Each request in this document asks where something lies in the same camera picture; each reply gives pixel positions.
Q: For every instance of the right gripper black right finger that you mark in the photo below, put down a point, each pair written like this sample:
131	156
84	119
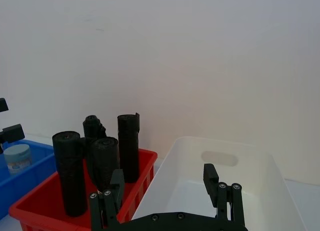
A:
211	181

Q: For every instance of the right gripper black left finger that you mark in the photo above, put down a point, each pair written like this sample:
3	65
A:
117	188

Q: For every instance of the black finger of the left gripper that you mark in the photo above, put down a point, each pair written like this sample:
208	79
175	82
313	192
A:
3	105
12	134

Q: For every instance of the jar with pale blue lid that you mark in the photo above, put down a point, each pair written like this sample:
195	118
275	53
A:
17	157

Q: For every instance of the short black bag roll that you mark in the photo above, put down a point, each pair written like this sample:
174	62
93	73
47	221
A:
105	158

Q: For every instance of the white translucent plastic bin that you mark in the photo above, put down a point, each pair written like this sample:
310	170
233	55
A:
180	191

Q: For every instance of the slim black bag roll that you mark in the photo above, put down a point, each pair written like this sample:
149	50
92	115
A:
128	146

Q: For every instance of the blue plastic bin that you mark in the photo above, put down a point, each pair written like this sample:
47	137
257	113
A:
22	181

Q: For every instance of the tall black bag roll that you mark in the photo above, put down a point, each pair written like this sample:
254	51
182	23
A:
71	171

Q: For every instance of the red plastic bin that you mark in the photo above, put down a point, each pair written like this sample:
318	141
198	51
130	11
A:
42	201

